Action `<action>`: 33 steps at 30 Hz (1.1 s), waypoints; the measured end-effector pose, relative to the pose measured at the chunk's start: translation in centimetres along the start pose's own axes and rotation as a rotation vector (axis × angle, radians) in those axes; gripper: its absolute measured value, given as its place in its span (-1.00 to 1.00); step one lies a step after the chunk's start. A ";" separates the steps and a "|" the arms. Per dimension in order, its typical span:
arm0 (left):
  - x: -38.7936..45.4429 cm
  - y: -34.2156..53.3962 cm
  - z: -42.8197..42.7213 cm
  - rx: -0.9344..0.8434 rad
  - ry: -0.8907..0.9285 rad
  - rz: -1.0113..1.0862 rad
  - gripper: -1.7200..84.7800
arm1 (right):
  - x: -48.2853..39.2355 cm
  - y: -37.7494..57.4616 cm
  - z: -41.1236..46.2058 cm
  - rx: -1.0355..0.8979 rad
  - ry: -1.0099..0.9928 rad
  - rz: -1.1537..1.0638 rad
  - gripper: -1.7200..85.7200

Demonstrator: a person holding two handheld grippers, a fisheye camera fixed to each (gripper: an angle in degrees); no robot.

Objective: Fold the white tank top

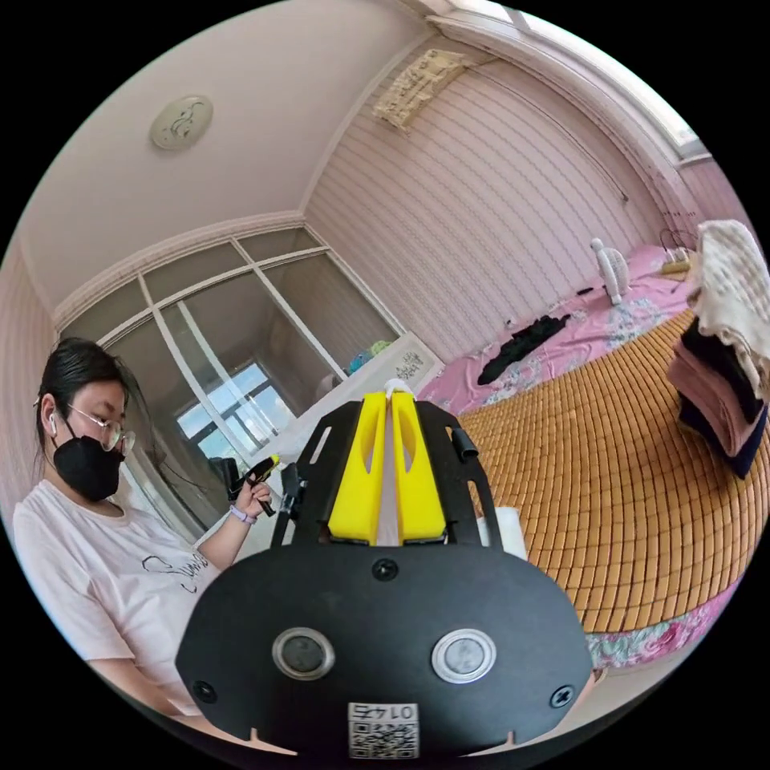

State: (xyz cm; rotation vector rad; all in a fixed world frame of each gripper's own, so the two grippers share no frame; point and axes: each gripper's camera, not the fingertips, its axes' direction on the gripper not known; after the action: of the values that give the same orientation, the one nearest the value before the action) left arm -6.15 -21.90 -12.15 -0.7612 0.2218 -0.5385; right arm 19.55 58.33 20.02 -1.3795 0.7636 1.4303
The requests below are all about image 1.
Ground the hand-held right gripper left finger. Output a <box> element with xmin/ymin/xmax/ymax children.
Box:
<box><xmin>327</xmin><ymin>393</ymin><xmax>387</xmax><ymax>546</ymax></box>

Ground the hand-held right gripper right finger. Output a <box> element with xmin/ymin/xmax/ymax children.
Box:
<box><xmin>391</xmin><ymin>393</ymin><xmax>450</xmax><ymax>546</ymax></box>

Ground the white tank top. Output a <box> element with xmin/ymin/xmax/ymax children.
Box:
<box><xmin>377</xmin><ymin>378</ymin><xmax>528</xmax><ymax>564</ymax></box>

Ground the person's left forearm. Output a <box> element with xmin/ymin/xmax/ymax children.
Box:
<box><xmin>192</xmin><ymin>505</ymin><xmax>258</xmax><ymax>568</ymax></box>

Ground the person's right forearm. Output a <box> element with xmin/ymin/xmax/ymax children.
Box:
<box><xmin>90</xmin><ymin>655</ymin><xmax>299</xmax><ymax>758</ymax></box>

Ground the person's left hand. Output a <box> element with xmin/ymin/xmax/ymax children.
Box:
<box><xmin>237</xmin><ymin>482</ymin><xmax>274</xmax><ymax>521</ymax></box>

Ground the person's body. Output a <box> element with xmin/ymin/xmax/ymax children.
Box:
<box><xmin>11</xmin><ymin>336</ymin><xmax>225</xmax><ymax>718</ymax></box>

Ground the bed with woven mat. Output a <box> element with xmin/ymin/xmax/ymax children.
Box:
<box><xmin>415</xmin><ymin>240</ymin><xmax>770</xmax><ymax>670</ymax></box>

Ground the black garment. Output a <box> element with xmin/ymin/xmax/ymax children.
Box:
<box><xmin>477</xmin><ymin>312</ymin><xmax>573</xmax><ymax>387</ymax></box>

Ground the small white fan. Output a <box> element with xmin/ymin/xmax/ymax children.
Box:
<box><xmin>589</xmin><ymin>237</ymin><xmax>630</xmax><ymax>306</ymax></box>

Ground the pile of clothes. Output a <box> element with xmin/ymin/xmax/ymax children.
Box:
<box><xmin>664</xmin><ymin>219</ymin><xmax>770</xmax><ymax>480</ymax></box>

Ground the round ceiling lamp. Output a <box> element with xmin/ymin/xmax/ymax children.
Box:
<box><xmin>149</xmin><ymin>94</ymin><xmax>215</xmax><ymax>151</ymax></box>

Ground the air conditioner with lace cover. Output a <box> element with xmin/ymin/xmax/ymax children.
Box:
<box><xmin>371</xmin><ymin>47</ymin><xmax>484</xmax><ymax>131</ymax></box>

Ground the window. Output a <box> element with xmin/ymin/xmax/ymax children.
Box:
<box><xmin>511</xmin><ymin>2</ymin><xmax>714</xmax><ymax>164</ymax></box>

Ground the glass partition with white frame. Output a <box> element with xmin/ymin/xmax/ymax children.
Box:
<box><xmin>55</xmin><ymin>223</ymin><xmax>405</xmax><ymax>542</ymax></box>

